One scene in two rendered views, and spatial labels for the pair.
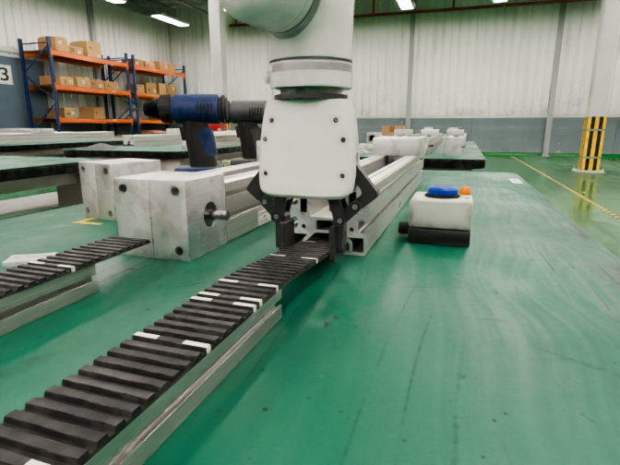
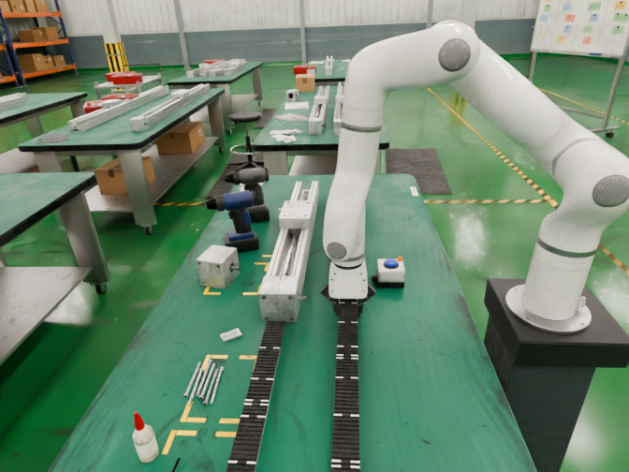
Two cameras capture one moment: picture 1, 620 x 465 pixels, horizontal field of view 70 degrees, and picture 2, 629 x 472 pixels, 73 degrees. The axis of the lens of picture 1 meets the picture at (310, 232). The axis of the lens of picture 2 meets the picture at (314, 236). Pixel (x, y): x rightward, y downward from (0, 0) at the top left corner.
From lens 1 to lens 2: 0.79 m
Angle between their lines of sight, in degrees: 19
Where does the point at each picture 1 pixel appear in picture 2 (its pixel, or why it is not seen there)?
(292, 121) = (343, 274)
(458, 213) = (399, 276)
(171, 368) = (354, 387)
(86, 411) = (349, 403)
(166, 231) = (285, 312)
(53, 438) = (348, 409)
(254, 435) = (374, 396)
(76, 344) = (302, 377)
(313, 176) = (352, 292)
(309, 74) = (352, 262)
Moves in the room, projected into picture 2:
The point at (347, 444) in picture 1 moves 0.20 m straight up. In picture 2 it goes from (396, 394) to (401, 322)
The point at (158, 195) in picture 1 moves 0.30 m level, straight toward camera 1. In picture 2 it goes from (282, 299) to (349, 366)
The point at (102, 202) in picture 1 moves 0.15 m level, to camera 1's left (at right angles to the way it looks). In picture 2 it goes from (215, 280) to (166, 287)
